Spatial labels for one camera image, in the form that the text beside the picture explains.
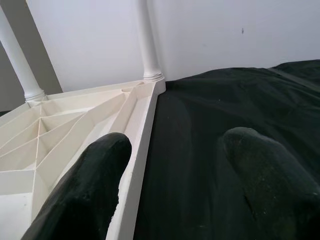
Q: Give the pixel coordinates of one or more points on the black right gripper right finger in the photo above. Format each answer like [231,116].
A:
[275,187]

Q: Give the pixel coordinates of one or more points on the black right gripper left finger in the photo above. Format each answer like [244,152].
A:
[82,195]

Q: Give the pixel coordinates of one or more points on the white plastic children table top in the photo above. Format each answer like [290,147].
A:
[75,120]

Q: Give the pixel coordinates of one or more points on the white plastic table leg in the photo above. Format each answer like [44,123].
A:
[150,50]
[17,62]

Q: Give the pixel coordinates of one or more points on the black table cloth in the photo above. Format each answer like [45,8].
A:
[212,100]

